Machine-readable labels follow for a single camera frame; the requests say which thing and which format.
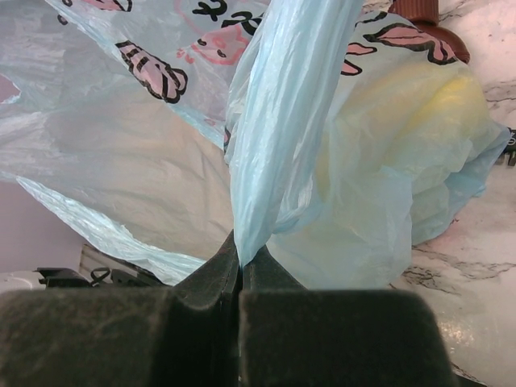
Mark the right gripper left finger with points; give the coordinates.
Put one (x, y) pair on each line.
(182, 335)

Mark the light blue plastic bag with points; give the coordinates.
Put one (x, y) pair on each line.
(155, 129)

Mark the yellow fake mango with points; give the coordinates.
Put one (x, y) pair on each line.
(421, 120)

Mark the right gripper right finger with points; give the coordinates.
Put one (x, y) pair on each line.
(292, 336)

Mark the black mounting rail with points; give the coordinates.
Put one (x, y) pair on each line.
(99, 277)

